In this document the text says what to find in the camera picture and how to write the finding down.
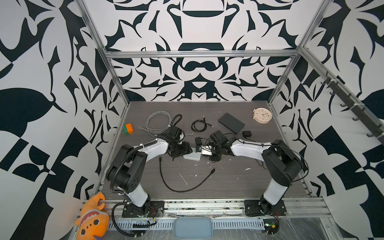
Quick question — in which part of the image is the white network switch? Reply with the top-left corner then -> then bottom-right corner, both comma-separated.
183,152 -> 201,161

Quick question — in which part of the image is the black power adapter with cable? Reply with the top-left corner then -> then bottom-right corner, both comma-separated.
195,137 -> 222,163

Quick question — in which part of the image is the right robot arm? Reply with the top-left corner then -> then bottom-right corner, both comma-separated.
210,131 -> 304,207

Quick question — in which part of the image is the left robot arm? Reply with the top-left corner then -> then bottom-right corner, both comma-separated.
106,126 -> 192,208

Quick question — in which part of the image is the orange green toy block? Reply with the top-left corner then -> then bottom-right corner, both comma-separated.
123,124 -> 134,135

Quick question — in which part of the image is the grey blue cushion pad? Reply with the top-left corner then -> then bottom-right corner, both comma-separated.
173,217 -> 214,240

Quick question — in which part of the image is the orange plush fish toy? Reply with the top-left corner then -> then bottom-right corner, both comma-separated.
75,192 -> 110,240

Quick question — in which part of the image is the long black cable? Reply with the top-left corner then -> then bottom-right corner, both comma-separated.
158,155 -> 216,193

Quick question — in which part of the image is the black flat switch box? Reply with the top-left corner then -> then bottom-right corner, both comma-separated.
218,113 -> 245,134

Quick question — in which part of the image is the small black coiled cable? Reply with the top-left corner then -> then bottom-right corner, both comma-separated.
191,116 -> 215,133

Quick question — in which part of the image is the grey coiled ethernet cable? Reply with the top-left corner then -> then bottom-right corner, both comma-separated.
139,110 -> 175,137

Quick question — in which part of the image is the black wall hook rail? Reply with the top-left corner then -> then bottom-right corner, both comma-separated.
322,71 -> 384,145

